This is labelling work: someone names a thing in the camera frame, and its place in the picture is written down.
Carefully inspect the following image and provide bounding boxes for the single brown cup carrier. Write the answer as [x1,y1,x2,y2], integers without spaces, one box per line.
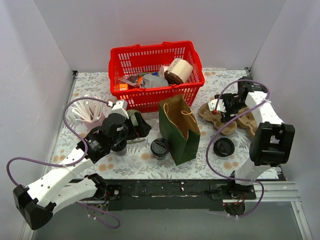
[198,99,238,136]

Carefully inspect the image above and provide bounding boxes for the dark coffee cup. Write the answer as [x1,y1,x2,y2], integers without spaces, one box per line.
[153,153,168,160]
[111,139,127,156]

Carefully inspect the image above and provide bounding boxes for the green paper bag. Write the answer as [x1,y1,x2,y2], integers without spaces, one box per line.
[158,95,201,166]

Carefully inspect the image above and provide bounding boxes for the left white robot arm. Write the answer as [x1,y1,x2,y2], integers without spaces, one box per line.
[13,110,152,230]

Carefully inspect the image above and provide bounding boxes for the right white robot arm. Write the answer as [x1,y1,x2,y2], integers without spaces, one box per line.
[209,77,295,199]

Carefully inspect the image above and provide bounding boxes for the green round melon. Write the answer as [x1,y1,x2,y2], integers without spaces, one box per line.
[127,109,143,127]

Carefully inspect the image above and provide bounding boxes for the brown cardboard cup carrier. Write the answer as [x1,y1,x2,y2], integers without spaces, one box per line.
[236,112,258,138]

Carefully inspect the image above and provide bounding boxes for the floral table mat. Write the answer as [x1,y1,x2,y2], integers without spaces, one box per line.
[50,68,251,180]

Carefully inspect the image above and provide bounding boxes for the stack of black lids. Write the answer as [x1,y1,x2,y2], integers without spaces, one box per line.
[213,137,235,157]

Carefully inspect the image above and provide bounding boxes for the orange small box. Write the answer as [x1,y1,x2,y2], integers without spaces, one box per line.
[119,83,129,91]

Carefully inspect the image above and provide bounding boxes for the pink cup of straws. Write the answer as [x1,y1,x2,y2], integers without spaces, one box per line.
[71,95,105,129]

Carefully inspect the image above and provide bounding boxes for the grey plastic pouch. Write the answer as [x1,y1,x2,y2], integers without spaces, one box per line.
[140,74,169,89]

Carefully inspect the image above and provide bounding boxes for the red plastic shopping basket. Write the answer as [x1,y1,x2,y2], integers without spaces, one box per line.
[108,41,205,113]

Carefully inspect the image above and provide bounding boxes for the beige and brown roll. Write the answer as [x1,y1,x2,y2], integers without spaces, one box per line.
[164,58,193,85]

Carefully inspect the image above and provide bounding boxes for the pink small roll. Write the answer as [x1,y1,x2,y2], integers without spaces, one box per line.
[158,65,169,79]

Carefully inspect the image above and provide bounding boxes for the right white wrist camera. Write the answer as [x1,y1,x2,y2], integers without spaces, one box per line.
[209,99,226,115]

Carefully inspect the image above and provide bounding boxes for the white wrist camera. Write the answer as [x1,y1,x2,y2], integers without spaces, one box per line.
[107,99,129,119]
[209,99,226,115]

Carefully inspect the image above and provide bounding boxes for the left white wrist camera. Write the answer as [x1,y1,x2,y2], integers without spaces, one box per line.
[107,99,129,119]

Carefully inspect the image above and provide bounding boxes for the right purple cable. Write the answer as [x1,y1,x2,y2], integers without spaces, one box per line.
[205,79,271,217]

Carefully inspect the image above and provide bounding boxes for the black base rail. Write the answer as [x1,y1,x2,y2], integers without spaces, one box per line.
[77,179,257,211]

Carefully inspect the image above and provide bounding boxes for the aluminium frame rail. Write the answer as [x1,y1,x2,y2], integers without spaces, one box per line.
[249,181,300,204]

